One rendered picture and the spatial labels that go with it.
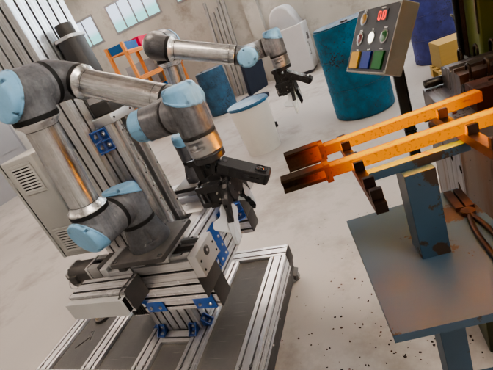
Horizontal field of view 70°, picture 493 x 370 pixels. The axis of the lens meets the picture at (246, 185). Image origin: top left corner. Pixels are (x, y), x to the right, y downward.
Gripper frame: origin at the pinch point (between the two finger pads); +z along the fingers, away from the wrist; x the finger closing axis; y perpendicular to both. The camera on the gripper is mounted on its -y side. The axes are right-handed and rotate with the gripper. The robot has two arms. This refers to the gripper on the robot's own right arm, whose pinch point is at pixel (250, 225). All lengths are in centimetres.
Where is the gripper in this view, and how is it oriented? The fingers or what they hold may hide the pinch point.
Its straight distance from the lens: 83.3
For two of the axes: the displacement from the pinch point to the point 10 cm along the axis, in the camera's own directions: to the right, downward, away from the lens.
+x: -2.6, 4.9, -8.3
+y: -8.9, 2.0, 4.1
